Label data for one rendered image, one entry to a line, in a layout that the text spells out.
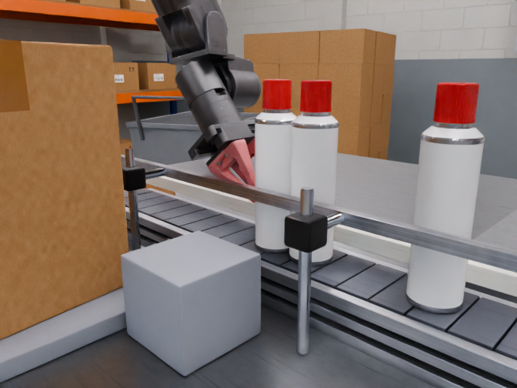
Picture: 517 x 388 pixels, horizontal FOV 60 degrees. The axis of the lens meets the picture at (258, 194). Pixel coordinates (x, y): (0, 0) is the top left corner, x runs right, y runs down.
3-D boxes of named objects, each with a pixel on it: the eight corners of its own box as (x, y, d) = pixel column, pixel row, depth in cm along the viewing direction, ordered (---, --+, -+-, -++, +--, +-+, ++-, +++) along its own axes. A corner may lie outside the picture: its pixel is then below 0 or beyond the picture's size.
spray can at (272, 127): (304, 245, 57) (308, 79, 52) (276, 257, 54) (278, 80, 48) (274, 235, 61) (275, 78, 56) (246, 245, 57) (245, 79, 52)
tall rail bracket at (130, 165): (177, 254, 67) (171, 145, 63) (134, 269, 62) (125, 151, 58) (165, 249, 70) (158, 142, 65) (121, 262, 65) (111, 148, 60)
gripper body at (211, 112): (273, 129, 62) (248, 85, 63) (216, 137, 55) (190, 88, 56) (247, 154, 66) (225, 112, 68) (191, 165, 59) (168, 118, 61)
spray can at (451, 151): (471, 300, 44) (501, 82, 38) (449, 320, 40) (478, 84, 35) (419, 283, 47) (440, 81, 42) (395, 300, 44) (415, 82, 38)
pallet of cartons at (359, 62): (391, 188, 435) (403, 35, 399) (360, 209, 368) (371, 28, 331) (282, 173, 498) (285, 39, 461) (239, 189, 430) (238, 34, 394)
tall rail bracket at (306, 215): (348, 333, 47) (358, 179, 43) (305, 365, 42) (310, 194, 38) (323, 322, 49) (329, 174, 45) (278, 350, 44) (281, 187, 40)
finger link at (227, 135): (292, 182, 58) (258, 122, 60) (253, 193, 53) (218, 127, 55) (262, 205, 63) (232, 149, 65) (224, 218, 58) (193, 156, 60)
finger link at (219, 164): (298, 181, 59) (264, 122, 61) (259, 192, 54) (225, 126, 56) (268, 204, 64) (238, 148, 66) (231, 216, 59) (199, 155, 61)
